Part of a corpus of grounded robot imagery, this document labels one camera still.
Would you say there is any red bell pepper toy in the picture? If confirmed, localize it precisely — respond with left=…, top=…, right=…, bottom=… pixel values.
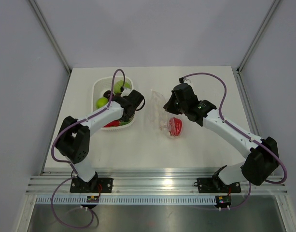
left=168, top=117, right=183, bottom=137

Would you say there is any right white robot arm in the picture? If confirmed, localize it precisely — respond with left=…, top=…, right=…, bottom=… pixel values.
left=164, top=83, right=279, bottom=193

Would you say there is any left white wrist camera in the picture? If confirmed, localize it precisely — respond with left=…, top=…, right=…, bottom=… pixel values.
left=120, top=88, right=132, bottom=97

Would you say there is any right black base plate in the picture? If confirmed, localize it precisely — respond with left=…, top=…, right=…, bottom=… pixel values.
left=193, top=177, right=241, bottom=194

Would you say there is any left aluminium frame post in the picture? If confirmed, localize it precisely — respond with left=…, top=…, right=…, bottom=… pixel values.
left=27, top=0, right=72, bottom=76

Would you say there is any white slotted cable duct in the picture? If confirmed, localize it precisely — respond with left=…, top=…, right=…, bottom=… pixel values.
left=36, top=195, right=216, bottom=205

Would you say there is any aluminium mounting rail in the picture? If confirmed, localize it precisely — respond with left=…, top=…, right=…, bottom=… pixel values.
left=26, top=168, right=287, bottom=194

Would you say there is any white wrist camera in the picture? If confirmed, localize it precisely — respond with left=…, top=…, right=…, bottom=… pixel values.
left=120, top=88, right=132, bottom=97
left=179, top=77, right=194, bottom=88

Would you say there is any small circuit board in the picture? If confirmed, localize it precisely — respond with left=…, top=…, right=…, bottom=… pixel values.
left=86, top=196, right=99, bottom=203
left=216, top=195, right=232, bottom=207

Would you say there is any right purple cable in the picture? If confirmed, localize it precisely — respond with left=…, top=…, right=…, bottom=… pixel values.
left=178, top=72, right=288, bottom=211

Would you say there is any aluminium frame post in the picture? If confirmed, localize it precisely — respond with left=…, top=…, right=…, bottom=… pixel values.
left=237, top=0, right=282, bottom=74
left=27, top=0, right=72, bottom=76

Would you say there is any right aluminium frame post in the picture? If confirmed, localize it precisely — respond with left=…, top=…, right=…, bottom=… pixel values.
left=237, top=0, right=282, bottom=74

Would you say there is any left small circuit board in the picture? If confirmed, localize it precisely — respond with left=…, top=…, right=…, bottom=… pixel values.
left=86, top=196, right=99, bottom=203

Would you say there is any green cabbage toy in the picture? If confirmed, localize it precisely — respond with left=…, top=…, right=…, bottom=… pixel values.
left=113, top=80, right=132, bottom=94

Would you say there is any red dragon fruit toy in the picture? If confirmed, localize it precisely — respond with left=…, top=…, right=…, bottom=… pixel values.
left=104, top=120, right=120, bottom=128

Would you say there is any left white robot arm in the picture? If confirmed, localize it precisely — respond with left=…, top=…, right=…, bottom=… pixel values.
left=52, top=90, right=145, bottom=193

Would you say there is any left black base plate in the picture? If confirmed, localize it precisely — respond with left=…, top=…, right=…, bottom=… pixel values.
left=70, top=177, right=113, bottom=193

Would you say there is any clear zip top bag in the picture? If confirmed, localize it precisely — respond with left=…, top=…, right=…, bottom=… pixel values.
left=146, top=89, right=182, bottom=138

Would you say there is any green apple toy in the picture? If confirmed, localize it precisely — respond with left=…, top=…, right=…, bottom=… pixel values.
left=95, top=97, right=109, bottom=109

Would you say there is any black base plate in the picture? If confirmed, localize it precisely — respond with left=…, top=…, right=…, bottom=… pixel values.
left=70, top=177, right=113, bottom=193
left=193, top=177, right=241, bottom=194

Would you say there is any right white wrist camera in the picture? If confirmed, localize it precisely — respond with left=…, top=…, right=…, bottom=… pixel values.
left=179, top=77, right=194, bottom=88

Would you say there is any white perforated plastic basket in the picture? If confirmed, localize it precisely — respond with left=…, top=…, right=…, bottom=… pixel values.
left=91, top=76, right=135, bottom=132

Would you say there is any right small circuit board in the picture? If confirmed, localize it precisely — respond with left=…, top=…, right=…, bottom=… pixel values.
left=216, top=195, right=232, bottom=207

